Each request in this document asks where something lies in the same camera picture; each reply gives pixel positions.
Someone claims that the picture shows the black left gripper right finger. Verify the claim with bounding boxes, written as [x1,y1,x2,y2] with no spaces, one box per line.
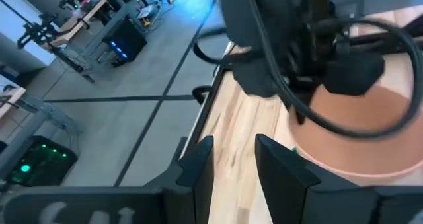
[254,133,379,224]

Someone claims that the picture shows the black computer tower green lights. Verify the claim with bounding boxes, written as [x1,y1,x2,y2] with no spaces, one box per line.
[6,135,79,188]

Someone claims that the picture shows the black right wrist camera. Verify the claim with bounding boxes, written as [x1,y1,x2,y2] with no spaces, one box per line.
[323,48,386,96]

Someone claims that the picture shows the black metal table frame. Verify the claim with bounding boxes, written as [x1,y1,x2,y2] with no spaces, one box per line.
[178,15,423,162]

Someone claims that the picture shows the orange plastic bowl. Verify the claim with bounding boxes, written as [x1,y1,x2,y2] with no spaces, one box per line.
[288,83,423,187]

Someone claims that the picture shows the thin black power cable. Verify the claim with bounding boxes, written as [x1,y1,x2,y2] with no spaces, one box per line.
[192,27,232,66]

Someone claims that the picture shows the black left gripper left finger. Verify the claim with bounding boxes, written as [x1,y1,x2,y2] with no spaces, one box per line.
[144,135,215,224]

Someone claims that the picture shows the black computer tower blue lights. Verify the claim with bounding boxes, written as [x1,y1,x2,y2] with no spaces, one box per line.
[102,17,149,69]

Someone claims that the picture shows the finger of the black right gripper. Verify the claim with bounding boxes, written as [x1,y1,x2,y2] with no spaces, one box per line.
[291,94,313,126]

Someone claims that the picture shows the wooden workbench grey legs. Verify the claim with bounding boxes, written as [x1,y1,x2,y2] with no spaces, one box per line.
[41,0,133,83]
[0,87,82,185]

